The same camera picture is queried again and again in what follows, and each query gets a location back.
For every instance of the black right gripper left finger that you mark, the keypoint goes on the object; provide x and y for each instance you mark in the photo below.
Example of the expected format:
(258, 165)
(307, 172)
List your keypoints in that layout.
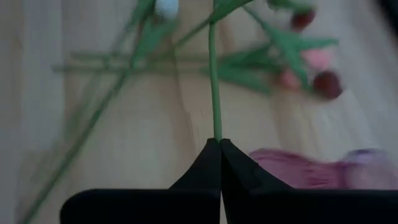
(155, 208)

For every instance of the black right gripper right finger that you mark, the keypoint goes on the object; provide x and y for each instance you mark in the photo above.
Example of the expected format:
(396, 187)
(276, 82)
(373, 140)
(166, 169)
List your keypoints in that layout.
(280, 208)

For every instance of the pink artificial tulip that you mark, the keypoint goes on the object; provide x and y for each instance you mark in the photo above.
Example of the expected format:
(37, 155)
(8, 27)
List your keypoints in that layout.
(317, 58)
(289, 80)

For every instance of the dark red artificial tulip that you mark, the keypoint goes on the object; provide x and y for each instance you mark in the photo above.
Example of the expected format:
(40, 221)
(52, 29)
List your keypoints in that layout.
(303, 19)
(327, 84)

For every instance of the white artificial tulip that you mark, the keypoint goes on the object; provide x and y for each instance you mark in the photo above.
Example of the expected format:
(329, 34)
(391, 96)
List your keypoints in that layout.
(166, 7)
(214, 87)

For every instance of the pink glass vase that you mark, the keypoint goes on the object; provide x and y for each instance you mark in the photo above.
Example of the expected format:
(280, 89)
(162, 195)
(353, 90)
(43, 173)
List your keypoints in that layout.
(295, 171)

